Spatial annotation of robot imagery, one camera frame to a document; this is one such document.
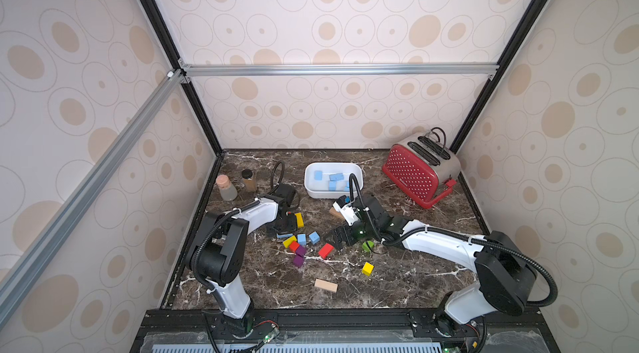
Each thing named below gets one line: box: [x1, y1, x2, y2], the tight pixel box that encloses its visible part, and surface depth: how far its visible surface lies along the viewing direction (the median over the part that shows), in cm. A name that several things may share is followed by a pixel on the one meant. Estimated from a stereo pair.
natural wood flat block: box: [314, 278, 339, 293], surface depth 82 cm
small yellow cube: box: [361, 261, 374, 277], surface depth 85 cm
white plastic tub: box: [303, 161, 364, 199], surface depth 111 cm
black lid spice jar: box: [241, 168, 258, 193], surface depth 102 cm
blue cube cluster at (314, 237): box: [308, 230, 321, 245], surface depth 91 cm
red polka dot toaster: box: [381, 127, 462, 209], surface depth 96 cm
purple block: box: [292, 244, 308, 269], surface depth 88 cm
